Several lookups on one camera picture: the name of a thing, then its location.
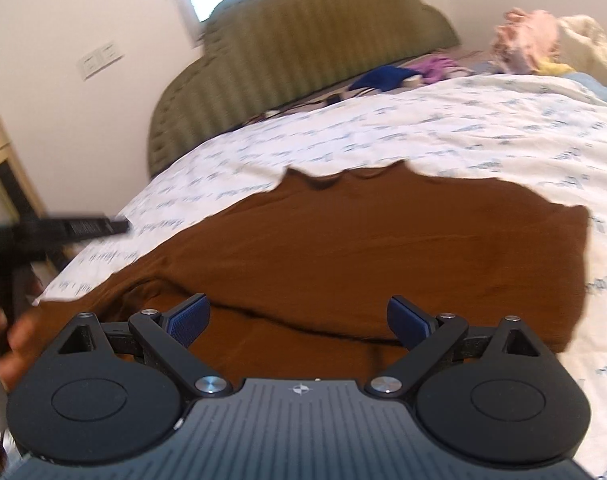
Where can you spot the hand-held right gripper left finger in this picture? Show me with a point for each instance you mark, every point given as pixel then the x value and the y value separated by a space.
pixel 191 319

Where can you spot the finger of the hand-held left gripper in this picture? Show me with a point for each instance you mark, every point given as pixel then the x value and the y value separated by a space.
pixel 83 227

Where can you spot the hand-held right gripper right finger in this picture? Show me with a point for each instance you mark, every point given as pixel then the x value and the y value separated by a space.
pixel 407 321

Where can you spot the brown knit garment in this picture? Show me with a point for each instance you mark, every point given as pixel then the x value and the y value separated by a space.
pixel 333 260

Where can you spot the person's left hand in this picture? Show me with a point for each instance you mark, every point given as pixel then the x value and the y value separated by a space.
pixel 25 340

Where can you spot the white printed bed sheet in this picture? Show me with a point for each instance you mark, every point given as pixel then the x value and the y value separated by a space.
pixel 483 125

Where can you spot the dark blue cloth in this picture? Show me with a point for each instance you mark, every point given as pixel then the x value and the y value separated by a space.
pixel 383 78

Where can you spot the purple cloth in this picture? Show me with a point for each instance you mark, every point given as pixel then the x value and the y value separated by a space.
pixel 436 67

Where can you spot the green padded headboard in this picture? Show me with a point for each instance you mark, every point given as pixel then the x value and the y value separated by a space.
pixel 308 45

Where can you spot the yellow cloth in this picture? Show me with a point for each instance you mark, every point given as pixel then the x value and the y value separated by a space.
pixel 556 68

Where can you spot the light blue cloth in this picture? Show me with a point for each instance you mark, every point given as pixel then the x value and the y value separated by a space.
pixel 596 87

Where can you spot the pink cloth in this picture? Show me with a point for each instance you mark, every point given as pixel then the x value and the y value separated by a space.
pixel 526 40

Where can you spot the cream cloth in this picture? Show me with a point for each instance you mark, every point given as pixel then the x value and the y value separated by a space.
pixel 591 42

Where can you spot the white wall switch plate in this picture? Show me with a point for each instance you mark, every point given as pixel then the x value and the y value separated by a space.
pixel 101 60

